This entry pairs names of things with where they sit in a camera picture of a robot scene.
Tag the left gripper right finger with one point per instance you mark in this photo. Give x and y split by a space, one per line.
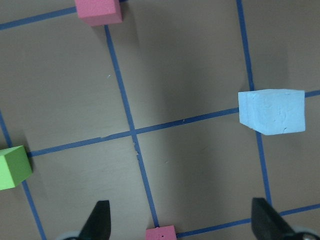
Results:
267 224

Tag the pink block lower left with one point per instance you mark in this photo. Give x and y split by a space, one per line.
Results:
161 233

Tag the light blue block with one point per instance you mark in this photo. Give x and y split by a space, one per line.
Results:
273 111

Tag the pink block upper left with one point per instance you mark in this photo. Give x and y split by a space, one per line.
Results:
99 12

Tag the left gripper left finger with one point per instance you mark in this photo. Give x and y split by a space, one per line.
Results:
98 224

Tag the pink block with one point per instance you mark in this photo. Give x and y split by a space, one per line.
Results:
161 233
99 12

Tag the green block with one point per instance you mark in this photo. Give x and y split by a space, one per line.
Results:
15 167

